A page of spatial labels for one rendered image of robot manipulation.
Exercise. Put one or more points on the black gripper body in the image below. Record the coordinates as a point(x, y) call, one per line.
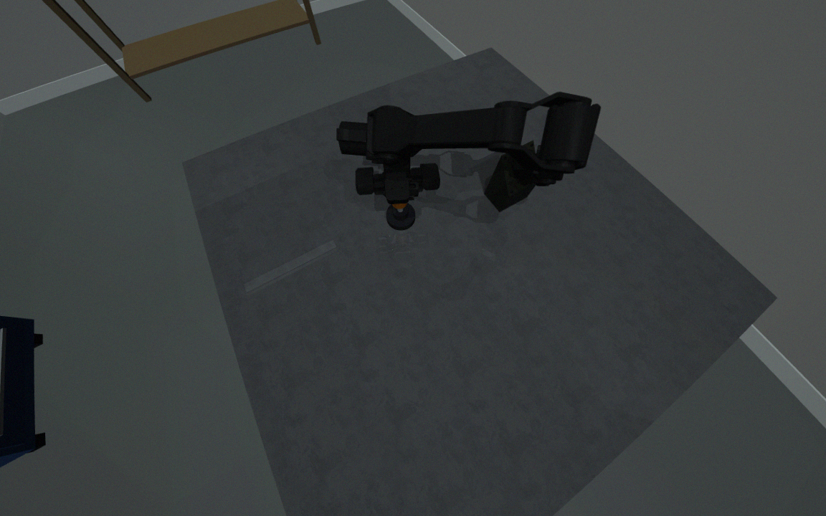
point(367, 183)

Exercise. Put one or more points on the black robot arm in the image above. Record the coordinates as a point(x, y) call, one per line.
point(392, 136)

